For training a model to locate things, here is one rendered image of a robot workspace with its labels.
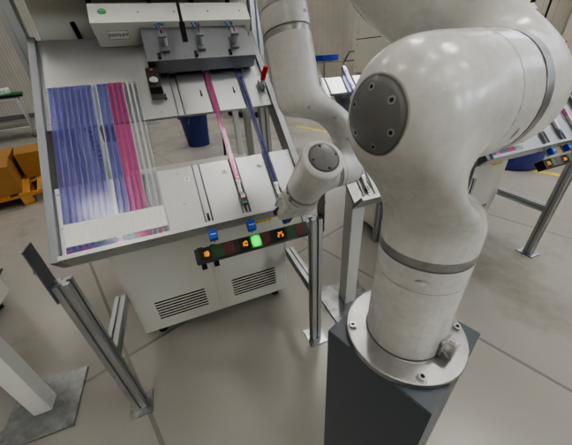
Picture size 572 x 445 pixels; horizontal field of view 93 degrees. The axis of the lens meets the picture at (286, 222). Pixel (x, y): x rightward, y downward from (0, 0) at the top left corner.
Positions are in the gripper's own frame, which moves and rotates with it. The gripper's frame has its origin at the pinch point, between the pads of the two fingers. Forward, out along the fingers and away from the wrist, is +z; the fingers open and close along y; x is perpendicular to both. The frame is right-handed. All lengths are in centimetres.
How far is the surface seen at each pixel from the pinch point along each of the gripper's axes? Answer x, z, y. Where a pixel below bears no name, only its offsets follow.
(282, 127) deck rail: 30.1, 1.3, 8.1
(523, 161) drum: 26, 107, 279
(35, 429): -39, 60, -98
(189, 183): 17.1, 2.5, -24.8
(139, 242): 2.4, 0.5, -40.2
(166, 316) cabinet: -14, 66, -49
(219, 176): 17.5, 2.5, -16.0
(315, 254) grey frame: -11.6, 19.1, 11.1
